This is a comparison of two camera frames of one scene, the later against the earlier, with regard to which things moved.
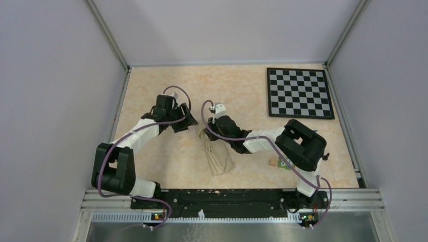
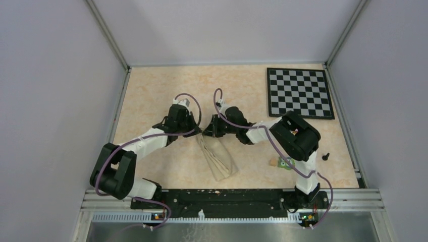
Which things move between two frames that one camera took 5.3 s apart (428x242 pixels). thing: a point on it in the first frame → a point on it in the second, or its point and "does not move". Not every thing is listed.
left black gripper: (183, 126) → (190, 117)
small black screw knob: (325, 157) does not move
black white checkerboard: (299, 93) does not move
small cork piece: (273, 162) does not move
